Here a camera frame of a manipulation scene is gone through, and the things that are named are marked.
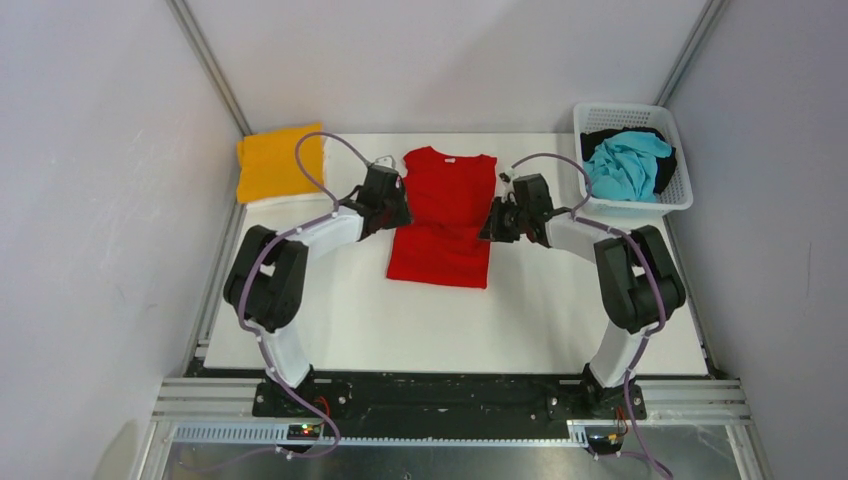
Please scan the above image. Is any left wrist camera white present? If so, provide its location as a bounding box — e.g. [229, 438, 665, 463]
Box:
[372, 155, 397, 169]

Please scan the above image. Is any aluminium frame rail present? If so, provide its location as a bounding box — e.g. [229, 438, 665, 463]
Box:
[152, 378, 751, 445]

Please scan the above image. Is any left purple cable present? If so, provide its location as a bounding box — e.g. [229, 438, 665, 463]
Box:
[236, 131, 376, 460]

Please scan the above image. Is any left controller board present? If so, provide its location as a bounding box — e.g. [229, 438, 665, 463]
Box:
[286, 423, 323, 441]

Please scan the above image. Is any black t-shirt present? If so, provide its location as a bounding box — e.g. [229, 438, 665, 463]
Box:
[580, 127, 678, 197]

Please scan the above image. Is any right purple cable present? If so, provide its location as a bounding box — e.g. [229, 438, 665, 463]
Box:
[510, 152, 674, 478]

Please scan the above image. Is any red t-shirt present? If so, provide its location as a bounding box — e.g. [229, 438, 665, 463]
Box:
[387, 146, 497, 289]

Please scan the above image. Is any controller board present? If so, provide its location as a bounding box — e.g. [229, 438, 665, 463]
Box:
[286, 423, 323, 441]
[586, 434, 623, 457]

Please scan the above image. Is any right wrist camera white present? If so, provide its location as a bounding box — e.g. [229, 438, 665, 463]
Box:
[498, 169, 516, 197]

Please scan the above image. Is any white plastic basket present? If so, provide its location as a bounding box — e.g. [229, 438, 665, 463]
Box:
[573, 102, 693, 217]

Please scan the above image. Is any folded orange t-shirt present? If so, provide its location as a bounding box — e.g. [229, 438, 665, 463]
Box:
[236, 123, 323, 204]

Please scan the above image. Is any purple cable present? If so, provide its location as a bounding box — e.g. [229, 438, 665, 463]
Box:
[236, 131, 376, 460]
[510, 152, 674, 478]

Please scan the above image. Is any folded white t-shirt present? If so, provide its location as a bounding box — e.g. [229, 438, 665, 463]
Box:
[246, 134, 324, 207]

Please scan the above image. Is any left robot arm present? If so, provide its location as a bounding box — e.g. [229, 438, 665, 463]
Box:
[223, 164, 413, 416]

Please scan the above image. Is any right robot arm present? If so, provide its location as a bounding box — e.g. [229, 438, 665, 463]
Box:
[478, 174, 686, 418]

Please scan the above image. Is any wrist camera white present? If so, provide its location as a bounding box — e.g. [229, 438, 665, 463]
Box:
[372, 155, 397, 169]
[498, 169, 516, 197]

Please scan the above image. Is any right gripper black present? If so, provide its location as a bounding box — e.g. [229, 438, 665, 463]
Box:
[477, 195, 531, 243]

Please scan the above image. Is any right controller board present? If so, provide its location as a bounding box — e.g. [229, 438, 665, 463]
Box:
[586, 434, 623, 457]

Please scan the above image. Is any light blue t-shirt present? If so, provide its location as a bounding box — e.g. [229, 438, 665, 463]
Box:
[582, 129, 674, 204]

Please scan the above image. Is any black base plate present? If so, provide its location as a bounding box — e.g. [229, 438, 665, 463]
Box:
[251, 370, 647, 440]

